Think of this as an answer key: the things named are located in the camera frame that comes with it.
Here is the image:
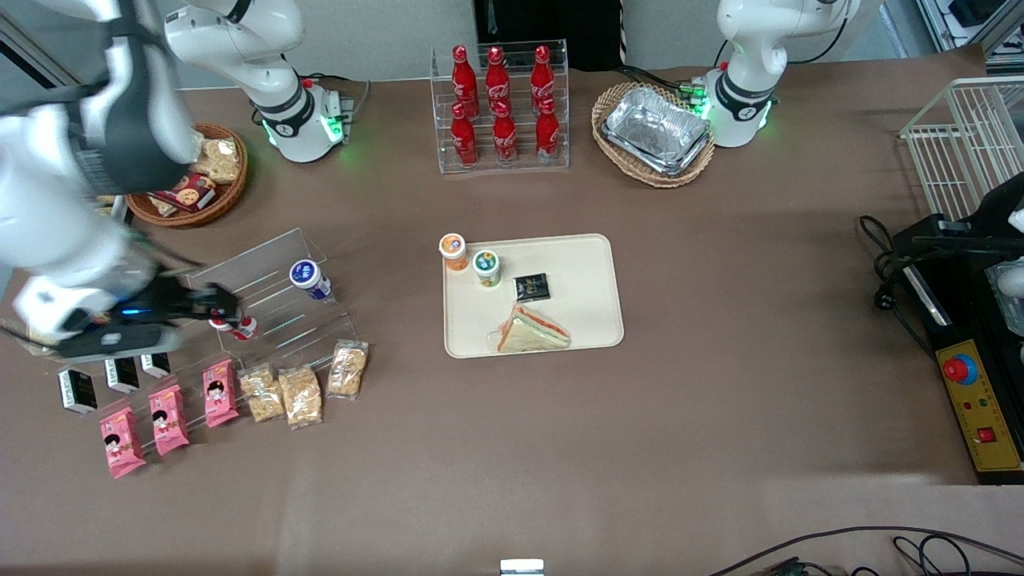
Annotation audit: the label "cream plastic tray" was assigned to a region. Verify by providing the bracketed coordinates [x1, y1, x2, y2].
[442, 234, 625, 359]

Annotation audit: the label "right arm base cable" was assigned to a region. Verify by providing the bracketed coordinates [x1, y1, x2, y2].
[300, 74, 373, 121]

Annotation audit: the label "red cola bottle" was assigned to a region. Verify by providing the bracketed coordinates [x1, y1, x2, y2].
[450, 102, 478, 167]
[492, 102, 518, 167]
[530, 45, 555, 113]
[451, 45, 479, 119]
[535, 98, 560, 165]
[485, 46, 511, 119]

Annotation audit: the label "looped black cable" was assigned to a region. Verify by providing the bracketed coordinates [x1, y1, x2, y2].
[892, 534, 973, 576]

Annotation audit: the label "pink snack packet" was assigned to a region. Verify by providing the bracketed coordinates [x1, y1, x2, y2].
[148, 384, 191, 457]
[202, 358, 240, 429]
[99, 406, 147, 479]

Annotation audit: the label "white wire basket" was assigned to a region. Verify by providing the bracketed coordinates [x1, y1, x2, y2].
[900, 76, 1024, 225]

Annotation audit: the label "red gum bottle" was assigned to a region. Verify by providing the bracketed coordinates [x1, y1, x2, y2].
[208, 314, 258, 341]

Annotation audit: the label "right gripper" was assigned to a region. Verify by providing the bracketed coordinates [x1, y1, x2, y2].
[102, 276, 241, 330]

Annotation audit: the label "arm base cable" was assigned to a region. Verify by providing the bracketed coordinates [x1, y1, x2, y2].
[620, 66, 709, 98]
[300, 74, 373, 121]

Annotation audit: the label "red cookie box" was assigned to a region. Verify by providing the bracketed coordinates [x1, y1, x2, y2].
[152, 174, 218, 213]

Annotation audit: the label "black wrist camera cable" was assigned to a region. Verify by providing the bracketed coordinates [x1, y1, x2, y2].
[128, 230, 202, 269]

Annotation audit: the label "blue gum bottle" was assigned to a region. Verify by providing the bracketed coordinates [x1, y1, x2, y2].
[289, 258, 332, 302]

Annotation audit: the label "aluminium frame rack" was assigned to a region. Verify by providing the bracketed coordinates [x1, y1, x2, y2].
[916, 0, 1024, 61]

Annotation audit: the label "black yellow control box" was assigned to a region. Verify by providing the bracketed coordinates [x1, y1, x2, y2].
[892, 214, 1024, 486]

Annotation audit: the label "stacked aluminium foil trays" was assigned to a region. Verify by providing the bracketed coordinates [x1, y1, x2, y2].
[600, 86, 713, 175]

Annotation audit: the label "orange gum bottle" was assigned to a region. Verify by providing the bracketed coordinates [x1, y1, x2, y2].
[438, 233, 470, 274]

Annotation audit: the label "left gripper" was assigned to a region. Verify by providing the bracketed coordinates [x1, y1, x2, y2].
[912, 172, 1024, 260]

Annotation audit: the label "clear acrylic tiered stand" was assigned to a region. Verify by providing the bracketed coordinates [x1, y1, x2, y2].
[48, 228, 357, 417]

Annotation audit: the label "long black cable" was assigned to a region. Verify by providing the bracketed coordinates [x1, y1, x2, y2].
[708, 526, 1024, 576]

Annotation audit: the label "dark brown wicker basket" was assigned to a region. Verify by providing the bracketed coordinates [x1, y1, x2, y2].
[126, 122, 249, 229]

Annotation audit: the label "light wicker basket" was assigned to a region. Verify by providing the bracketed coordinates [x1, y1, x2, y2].
[592, 82, 716, 189]

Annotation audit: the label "black power cable with plug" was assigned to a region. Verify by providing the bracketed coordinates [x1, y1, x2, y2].
[858, 214, 909, 313]

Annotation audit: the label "black cabinet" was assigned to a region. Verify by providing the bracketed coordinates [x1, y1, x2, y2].
[476, 0, 625, 73]

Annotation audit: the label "dark diagonal frame bar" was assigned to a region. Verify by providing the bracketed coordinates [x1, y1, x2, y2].
[0, 16, 61, 85]

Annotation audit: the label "clear acrylic bottle rack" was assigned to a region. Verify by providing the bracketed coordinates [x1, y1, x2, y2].
[430, 40, 570, 174]

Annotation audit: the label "left arm base cable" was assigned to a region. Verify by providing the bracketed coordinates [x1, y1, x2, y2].
[620, 66, 709, 98]

